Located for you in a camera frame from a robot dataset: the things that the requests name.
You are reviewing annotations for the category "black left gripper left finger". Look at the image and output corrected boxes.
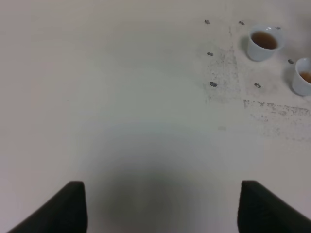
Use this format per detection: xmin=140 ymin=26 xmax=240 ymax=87
xmin=9 ymin=181 xmax=87 ymax=233

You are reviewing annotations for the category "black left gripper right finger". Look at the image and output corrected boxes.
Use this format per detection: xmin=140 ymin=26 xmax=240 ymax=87
xmin=237 ymin=181 xmax=311 ymax=233

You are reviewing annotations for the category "light blue teacup near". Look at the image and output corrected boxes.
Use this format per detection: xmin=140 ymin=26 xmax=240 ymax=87
xmin=292 ymin=58 xmax=311 ymax=96

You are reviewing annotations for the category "light blue teacup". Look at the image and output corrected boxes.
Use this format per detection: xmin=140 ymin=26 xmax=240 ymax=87
xmin=247 ymin=25 xmax=285 ymax=62
xmin=292 ymin=58 xmax=311 ymax=96

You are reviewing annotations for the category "light blue teacup far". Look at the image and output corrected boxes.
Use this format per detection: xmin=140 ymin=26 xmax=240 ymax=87
xmin=247 ymin=25 xmax=285 ymax=62

